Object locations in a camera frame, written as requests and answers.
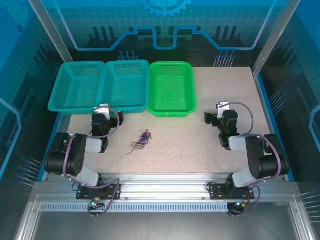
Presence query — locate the aluminium frame post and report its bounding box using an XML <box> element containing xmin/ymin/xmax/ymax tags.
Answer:
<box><xmin>27</xmin><ymin>0</ymin><xmax>74</xmax><ymax>63</ymax></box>
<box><xmin>251</xmin><ymin>0</ymin><xmax>302</xmax><ymax>77</ymax></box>

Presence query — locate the teal plastic basket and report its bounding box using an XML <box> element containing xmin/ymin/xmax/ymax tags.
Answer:
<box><xmin>47</xmin><ymin>61</ymin><xmax>106</xmax><ymax>116</ymax></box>
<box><xmin>98</xmin><ymin>59</ymin><xmax>150</xmax><ymax>115</ymax></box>

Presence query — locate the right power connector with light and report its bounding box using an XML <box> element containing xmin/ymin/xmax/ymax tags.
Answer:
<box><xmin>228</xmin><ymin>199</ymin><xmax>251</xmax><ymax>210</ymax></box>

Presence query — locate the left power connector with light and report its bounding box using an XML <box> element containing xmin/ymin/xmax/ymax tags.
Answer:
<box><xmin>87</xmin><ymin>197</ymin><xmax>106</xmax><ymax>210</ymax></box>

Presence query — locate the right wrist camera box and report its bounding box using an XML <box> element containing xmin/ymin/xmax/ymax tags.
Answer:
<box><xmin>216</xmin><ymin>101</ymin><xmax>230</xmax><ymax>120</ymax></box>

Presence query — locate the green plastic basket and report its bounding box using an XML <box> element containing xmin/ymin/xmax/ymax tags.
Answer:
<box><xmin>146</xmin><ymin>61</ymin><xmax>197</xmax><ymax>118</ymax></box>

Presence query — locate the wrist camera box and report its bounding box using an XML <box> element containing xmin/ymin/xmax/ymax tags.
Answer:
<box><xmin>94</xmin><ymin>103</ymin><xmax>111</xmax><ymax>121</ymax></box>
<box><xmin>216</xmin><ymin>101</ymin><xmax>230</xmax><ymax>120</ymax></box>

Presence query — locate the power connector with light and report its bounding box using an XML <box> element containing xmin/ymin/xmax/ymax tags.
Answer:
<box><xmin>228</xmin><ymin>199</ymin><xmax>251</xmax><ymax>210</ymax></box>
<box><xmin>87</xmin><ymin>197</ymin><xmax>106</xmax><ymax>210</ymax></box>

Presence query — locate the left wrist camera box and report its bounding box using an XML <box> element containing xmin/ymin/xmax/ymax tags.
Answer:
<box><xmin>94</xmin><ymin>103</ymin><xmax>111</xmax><ymax>121</ymax></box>

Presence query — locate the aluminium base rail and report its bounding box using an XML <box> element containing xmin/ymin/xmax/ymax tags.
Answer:
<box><xmin>32</xmin><ymin>173</ymin><xmax>301</xmax><ymax>204</ymax></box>

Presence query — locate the slotted grey cable duct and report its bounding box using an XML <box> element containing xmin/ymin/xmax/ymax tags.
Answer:
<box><xmin>39</xmin><ymin>202</ymin><xmax>230</xmax><ymax>213</ymax></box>

